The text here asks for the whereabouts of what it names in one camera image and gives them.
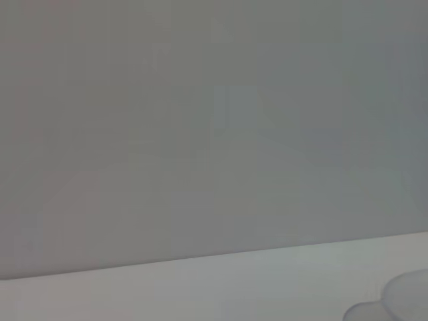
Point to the translucent plastic measuring cup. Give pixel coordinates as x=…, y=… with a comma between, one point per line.
x=406, y=296

